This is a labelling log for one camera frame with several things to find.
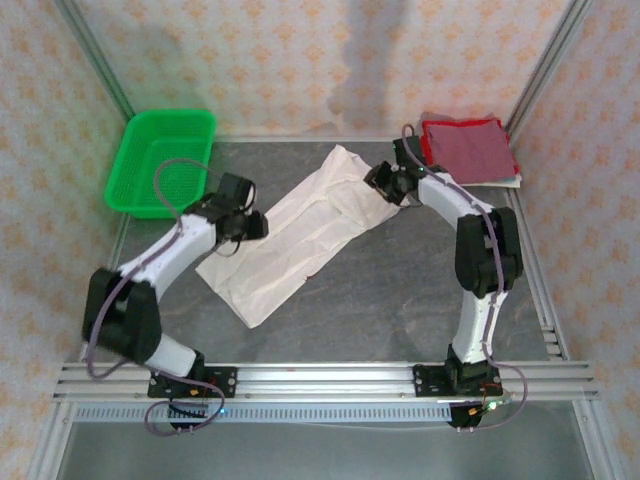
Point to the white t-shirt with red print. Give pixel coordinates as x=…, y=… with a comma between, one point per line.
x=300, y=235

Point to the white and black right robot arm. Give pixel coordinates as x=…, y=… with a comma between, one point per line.
x=475, y=320

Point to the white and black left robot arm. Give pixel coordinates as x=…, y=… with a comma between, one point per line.
x=170, y=250

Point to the maroon folded t-shirt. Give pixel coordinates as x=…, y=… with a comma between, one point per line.
x=475, y=150

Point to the pale folded t-shirt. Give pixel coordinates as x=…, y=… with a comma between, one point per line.
x=510, y=182

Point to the green plastic basket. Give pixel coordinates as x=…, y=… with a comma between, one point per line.
x=150, y=135

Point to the aluminium table edge rail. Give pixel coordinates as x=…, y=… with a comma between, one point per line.
x=542, y=300
x=120, y=240

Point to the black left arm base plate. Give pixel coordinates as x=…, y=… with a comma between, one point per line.
x=225, y=382

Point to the aluminium mounting rail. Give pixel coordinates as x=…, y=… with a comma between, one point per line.
x=325, y=380

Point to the aluminium frame post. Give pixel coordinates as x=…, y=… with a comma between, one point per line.
x=550, y=55
x=94, y=55

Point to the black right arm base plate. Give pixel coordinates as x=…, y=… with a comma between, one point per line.
x=425, y=382

